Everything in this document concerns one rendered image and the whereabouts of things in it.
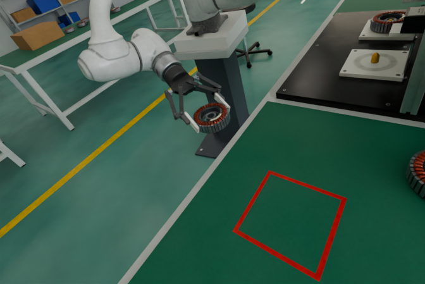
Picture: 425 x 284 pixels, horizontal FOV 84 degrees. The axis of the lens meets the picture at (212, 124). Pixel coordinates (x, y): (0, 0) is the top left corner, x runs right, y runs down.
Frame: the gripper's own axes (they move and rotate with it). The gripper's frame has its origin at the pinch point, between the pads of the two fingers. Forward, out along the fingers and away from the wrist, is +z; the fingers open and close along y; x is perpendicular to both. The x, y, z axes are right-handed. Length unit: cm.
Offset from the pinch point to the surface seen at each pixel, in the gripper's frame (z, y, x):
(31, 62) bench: -176, 52, -101
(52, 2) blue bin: -533, -9, -278
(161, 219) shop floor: 1, 33, -87
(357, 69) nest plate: 18.2, -39.5, 11.5
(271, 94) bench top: 5.9, -20.3, 0.8
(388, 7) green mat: 4, -94, 0
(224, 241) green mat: 28.4, 19.9, 13.3
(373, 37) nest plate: 12, -60, 8
